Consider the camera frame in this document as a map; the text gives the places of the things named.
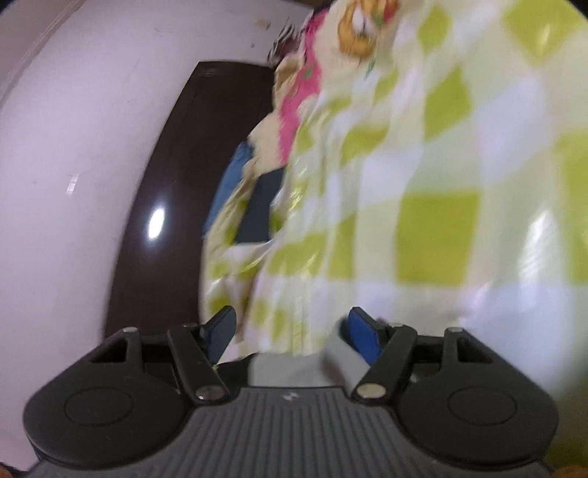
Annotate grey pants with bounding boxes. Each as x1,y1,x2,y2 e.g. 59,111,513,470
248,317,382,389

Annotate cartoon print quilt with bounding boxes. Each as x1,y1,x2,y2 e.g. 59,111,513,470
248,0,400,175

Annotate blue pillow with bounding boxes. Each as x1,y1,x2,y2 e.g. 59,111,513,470
202,142,253,240

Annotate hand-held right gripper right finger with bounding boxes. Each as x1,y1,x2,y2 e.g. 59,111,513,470
347,307,499,405

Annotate dark navy cloth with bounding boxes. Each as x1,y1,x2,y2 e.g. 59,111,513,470
235,170,288,244

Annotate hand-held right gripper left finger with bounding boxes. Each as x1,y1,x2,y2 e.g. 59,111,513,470
85,306,237,405

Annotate green checkered plastic sheet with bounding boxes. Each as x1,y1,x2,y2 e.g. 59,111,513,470
200,0,588,465

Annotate dark wooden headboard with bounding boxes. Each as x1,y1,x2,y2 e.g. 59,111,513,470
105,61,276,341

